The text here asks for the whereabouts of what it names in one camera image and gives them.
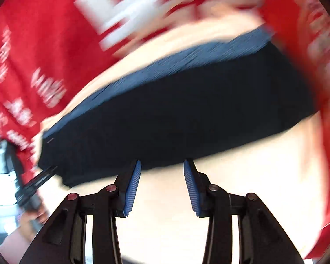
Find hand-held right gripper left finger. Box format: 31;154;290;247
19;159;142;264

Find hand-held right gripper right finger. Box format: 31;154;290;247
183;158;304;264

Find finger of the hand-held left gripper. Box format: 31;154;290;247
24;165;58;196

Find dark navy pants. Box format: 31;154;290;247
40;23;320;188

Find person's left forearm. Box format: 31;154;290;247
0;227;35;257

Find person's left hand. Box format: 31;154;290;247
19;205;49;240

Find red printed banner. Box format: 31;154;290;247
0;0;330;260

